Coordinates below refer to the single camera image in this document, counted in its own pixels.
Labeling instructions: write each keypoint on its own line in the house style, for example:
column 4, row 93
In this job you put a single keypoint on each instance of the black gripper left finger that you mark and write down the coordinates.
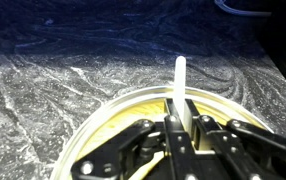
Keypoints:
column 139, row 153

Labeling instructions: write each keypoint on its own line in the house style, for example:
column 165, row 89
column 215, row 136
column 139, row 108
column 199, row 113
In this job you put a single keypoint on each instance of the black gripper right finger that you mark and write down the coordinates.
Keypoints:
column 236, row 150

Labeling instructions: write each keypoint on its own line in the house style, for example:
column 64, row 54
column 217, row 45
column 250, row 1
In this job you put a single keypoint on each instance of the white plastic spoon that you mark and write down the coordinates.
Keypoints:
column 179, row 80

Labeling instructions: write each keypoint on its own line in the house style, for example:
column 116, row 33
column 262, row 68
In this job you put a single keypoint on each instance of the stainless steel pot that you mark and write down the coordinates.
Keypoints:
column 83, row 133

